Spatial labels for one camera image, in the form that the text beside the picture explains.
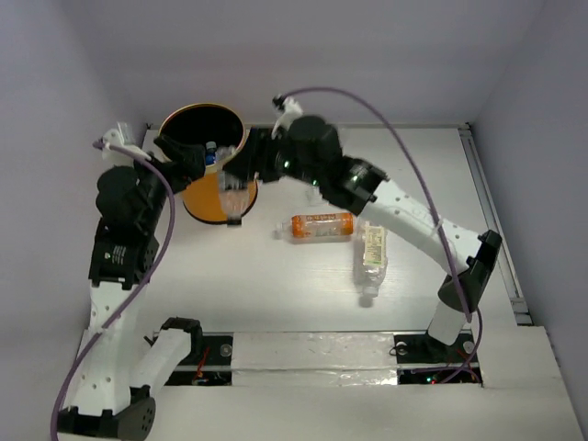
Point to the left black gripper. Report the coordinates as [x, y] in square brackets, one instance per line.
[175, 162]

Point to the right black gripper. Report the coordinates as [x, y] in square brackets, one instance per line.
[257, 154]

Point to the blue label water bottle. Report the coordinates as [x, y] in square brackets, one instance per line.
[211, 153]

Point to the small black cap bottle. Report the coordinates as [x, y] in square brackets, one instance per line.
[234, 197]

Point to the orange label plastic bottle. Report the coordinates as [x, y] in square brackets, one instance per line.
[316, 226]

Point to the green label clear bottle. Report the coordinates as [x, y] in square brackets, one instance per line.
[370, 260]

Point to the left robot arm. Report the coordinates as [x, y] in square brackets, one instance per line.
[109, 392]

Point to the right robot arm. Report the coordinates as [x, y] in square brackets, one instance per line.
[309, 150]

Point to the orange cylindrical bin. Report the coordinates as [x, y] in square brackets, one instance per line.
[198, 124]

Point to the silver tape strip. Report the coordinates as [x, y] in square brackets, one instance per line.
[317, 360]

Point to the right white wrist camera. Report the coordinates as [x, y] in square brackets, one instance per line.
[288, 110]

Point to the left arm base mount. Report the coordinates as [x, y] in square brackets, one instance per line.
[213, 369]

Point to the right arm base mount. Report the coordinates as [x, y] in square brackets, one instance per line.
[421, 360]

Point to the aluminium rail right edge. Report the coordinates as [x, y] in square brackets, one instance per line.
[505, 265]

